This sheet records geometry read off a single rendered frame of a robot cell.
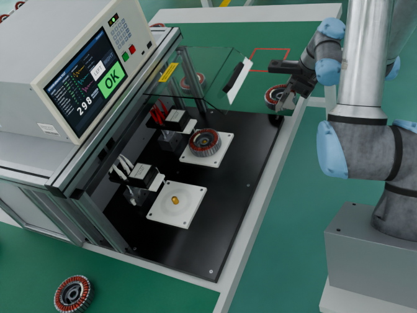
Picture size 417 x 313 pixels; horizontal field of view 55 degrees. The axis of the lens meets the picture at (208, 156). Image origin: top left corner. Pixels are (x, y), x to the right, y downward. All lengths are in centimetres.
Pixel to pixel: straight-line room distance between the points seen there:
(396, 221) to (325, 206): 123
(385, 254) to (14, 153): 95
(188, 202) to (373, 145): 63
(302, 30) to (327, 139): 113
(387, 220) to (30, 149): 90
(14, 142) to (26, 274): 44
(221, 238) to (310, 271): 84
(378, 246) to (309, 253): 114
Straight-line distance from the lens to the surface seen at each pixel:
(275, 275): 195
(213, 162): 134
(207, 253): 116
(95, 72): 112
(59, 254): 141
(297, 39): 184
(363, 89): 84
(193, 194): 127
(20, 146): 122
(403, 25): 106
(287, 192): 218
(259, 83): 164
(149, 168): 121
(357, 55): 84
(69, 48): 106
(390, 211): 91
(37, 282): 140
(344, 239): 87
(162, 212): 127
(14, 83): 105
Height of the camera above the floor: 175
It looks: 45 degrees down
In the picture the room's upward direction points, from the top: 22 degrees counter-clockwise
